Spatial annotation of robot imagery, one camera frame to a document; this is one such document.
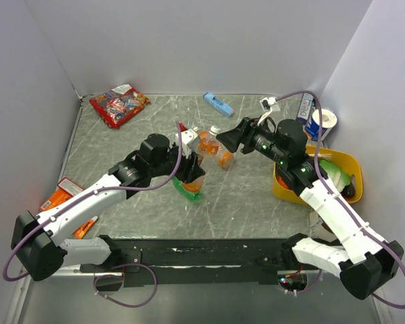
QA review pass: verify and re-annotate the toilet paper roll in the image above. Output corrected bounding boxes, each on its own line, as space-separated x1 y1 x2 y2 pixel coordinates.
304 109 338 142

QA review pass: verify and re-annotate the red candy bag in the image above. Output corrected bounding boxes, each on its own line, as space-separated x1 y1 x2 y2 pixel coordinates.
89 84 150 129

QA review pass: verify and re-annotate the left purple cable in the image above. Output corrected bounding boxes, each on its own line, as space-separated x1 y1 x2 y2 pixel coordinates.
2 121 184 282

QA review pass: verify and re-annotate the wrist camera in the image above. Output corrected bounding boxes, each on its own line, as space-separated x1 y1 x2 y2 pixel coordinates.
259 97 280 112
175 129 200 158

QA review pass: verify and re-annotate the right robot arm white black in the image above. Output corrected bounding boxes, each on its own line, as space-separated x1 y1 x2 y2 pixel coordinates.
216 117 404 300

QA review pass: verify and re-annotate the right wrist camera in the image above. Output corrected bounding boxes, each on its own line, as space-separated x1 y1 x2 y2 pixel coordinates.
259 97 280 112

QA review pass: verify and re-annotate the green plastic bottle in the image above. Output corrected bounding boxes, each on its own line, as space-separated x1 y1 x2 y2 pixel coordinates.
172 177 202 201

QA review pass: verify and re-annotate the green cabbage toy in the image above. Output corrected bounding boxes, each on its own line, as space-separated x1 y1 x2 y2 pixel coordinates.
319 159 351 192

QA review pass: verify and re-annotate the yellow plastic basket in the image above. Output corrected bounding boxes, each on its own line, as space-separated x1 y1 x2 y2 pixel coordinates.
272 147 363 206

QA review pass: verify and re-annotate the orange utility knife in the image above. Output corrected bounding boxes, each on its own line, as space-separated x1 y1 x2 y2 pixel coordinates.
72 216 99 240

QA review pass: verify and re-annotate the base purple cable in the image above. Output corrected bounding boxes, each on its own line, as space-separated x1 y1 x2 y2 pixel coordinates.
93 263 159 308

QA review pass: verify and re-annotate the dark eggplant toy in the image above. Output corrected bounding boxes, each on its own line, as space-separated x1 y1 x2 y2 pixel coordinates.
342 183 356 199

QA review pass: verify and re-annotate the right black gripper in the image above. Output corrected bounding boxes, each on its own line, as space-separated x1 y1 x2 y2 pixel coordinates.
215 115 288 165

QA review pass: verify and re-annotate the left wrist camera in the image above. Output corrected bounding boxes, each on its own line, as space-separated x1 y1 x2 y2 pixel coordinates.
175 129 200 158

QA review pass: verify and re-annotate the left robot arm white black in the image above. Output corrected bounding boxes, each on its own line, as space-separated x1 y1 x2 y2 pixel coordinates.
11 130 205 281

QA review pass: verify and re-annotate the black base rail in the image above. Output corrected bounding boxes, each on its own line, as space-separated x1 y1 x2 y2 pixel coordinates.
80 238 301 288

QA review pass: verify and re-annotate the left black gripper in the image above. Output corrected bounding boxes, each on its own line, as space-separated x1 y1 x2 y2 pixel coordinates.
150 142 205 184

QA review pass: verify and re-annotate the orange red battery pack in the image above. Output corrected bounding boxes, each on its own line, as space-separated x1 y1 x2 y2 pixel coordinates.
39 177 84 212

